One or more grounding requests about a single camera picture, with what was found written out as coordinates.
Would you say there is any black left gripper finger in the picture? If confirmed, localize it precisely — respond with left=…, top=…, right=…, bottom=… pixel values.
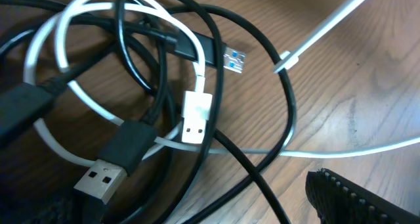
left=305, top=168, right=419, bottom=224

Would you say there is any thin black usb cable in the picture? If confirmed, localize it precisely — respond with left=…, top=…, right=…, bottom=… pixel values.
left=111, top=0, right=298, bottom=224

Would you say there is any white usb cable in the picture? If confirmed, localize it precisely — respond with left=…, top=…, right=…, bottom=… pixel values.
left=22, top=0, right=420, bottom=168

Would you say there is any thick black usb cable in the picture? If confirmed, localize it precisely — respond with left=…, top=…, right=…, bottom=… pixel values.
left=0, top=0, right=247, bottom=224

